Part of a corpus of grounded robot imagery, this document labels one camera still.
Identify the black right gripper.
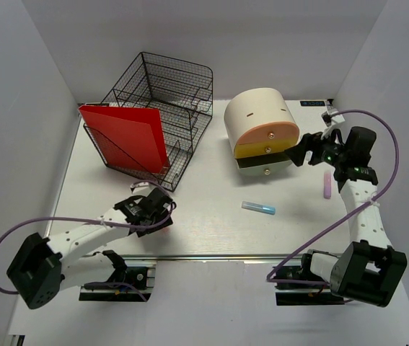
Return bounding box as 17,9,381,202
284,125,348,167

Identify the pale green bottom drawer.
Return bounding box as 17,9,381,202
236,152,292,177

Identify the pink highlighter pen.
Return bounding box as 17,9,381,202
323,170,333,200

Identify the orange top drawer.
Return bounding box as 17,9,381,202
236,122,299,149

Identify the yellow drawer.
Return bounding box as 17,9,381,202
234,141,295,159

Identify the blue clear highlighter pen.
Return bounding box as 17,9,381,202
241,201,276,215

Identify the red A4 file folder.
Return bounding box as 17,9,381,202
79,105,170,174

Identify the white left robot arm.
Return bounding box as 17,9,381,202
6,187,176,309

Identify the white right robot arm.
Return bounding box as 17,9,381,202
286,126,408,307

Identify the cream drawer cabinet shell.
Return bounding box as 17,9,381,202
224,88,296,146

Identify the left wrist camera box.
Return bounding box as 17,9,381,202
130,182,151,196

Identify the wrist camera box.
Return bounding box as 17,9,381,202
321,108,345,139
130,182,151,196

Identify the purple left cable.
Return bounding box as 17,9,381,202
0,179,175,296

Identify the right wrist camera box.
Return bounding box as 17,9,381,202
321,108,345,139

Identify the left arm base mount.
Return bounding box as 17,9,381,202
79,261,157,303

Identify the black wire mesh file rack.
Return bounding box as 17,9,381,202
82,52,214,191

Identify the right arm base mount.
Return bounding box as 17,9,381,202
273,265,346,307

